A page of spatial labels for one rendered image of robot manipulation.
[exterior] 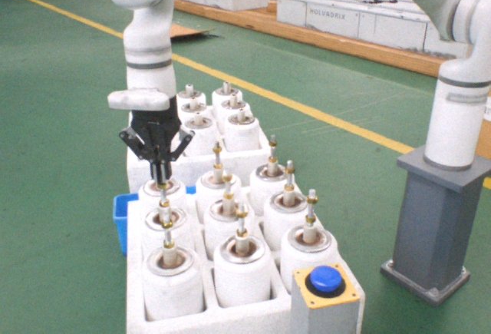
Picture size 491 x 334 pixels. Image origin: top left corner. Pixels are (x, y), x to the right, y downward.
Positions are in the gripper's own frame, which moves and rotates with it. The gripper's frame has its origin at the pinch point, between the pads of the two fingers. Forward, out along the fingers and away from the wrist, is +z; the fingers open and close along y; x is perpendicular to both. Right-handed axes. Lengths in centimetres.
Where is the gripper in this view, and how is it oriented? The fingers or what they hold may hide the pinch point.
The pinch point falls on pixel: (161, 170)
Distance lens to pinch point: 82.2
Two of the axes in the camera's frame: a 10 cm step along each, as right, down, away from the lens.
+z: 0.1, 9.0, 4.3
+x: -1.4, 4.3, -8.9
